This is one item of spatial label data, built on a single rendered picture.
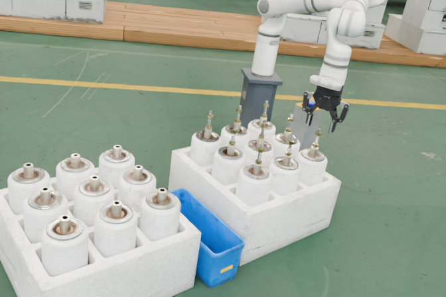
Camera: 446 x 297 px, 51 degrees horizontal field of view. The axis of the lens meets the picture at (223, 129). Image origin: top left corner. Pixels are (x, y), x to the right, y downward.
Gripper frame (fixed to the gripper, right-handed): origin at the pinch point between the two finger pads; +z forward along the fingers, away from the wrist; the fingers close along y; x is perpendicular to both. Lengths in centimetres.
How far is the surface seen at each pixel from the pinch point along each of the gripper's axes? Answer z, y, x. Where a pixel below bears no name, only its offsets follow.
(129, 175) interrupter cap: 10, 34, 46
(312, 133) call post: 13.7, 7.4, -22.9
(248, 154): 12.3, 17.0, 10.6
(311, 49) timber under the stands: 30, 66, -201
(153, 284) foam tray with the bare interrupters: 28, 17, 58
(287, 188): 16.2, 1.5, 14.4
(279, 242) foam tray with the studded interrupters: 32.7, -0.7, 17.8
